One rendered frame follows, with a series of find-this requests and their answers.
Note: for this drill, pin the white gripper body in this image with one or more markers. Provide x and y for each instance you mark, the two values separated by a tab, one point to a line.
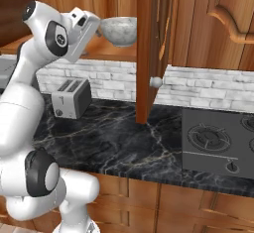
82	38

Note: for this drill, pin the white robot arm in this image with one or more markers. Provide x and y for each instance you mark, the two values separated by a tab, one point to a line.
20	111

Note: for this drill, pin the grey marbled bowl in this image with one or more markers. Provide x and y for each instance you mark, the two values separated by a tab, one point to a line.
119	32

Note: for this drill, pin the open wooden cabinet door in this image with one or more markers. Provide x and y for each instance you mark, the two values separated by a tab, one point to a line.
147	45

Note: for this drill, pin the closed wooden cabinet door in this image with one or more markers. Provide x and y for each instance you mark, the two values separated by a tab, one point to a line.
215	22

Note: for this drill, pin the silver two-slot toaster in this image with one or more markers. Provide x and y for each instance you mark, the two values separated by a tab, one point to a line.
72	99

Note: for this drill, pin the white round door knob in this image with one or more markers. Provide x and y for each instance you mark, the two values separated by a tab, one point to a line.
155	82

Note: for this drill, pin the grey appliance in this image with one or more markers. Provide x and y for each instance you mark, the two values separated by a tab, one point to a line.
6	73

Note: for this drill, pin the grey gas hob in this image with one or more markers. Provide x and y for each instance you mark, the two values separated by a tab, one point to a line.
215	144

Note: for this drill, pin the black hob knob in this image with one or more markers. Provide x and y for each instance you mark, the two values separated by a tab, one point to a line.
232	166

